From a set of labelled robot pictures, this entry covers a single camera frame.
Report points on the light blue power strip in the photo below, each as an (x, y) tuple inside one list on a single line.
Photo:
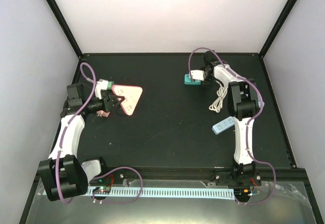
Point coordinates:
[(223, 125)]

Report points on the circuit board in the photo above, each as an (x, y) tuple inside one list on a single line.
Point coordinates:
[(102, 190), (246, 192)]

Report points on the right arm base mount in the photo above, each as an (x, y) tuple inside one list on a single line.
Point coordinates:
[(227, 177)]

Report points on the pink triangular power strip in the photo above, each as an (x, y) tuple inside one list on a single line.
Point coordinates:
[(131, 96)]

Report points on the green USB charger plug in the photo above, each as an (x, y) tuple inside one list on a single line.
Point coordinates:
[(109, 85)]

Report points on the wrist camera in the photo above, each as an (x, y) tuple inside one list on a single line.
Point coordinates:
[(197, 75), (100, 85)]

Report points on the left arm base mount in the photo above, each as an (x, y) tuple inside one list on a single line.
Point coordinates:
[(108, 177)]

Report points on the white slotted cable duct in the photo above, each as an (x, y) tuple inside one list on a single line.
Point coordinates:
[(167, 192)]

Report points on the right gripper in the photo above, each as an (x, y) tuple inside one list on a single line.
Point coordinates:
[(209, 84)]

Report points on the teal power strip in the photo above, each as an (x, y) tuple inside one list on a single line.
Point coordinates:
[(190, 82)]

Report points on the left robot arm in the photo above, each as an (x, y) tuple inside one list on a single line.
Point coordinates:
[(62, 175)]

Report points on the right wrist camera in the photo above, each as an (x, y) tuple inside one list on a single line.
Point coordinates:
[(197, 75)]

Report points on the left circuit board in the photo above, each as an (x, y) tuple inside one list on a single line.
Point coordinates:
[(102, 190)]

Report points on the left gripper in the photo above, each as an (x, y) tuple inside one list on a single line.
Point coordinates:
[(108, 103)]

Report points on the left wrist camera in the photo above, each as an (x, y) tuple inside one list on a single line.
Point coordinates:
[(100, 85)]

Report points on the pink square socket adapter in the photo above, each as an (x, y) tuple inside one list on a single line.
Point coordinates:
[(102, 113)]

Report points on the right circuit board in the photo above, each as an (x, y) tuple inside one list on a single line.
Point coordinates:
[(246, 192)]

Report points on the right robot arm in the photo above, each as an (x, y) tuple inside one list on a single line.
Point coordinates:
[(242, 105)]

